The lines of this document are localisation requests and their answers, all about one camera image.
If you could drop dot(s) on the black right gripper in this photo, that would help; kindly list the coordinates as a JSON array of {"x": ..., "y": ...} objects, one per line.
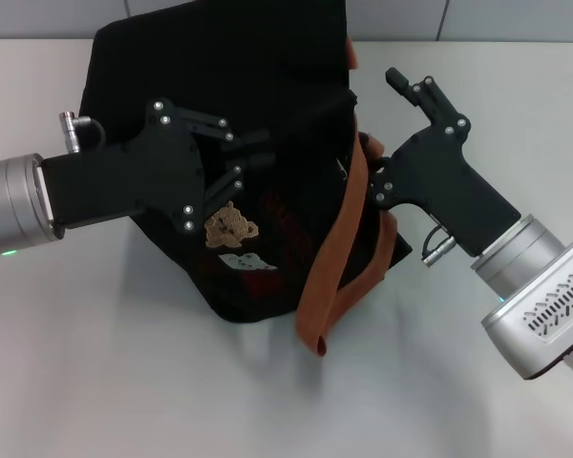
[{"x": 449, "y": 191}]

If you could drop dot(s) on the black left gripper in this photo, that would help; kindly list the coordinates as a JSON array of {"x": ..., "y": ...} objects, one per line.
[{"x": 124, "y": 181}]

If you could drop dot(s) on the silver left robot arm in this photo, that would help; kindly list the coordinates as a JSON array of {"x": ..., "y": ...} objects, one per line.
[{"x": 14, "y": 205}]

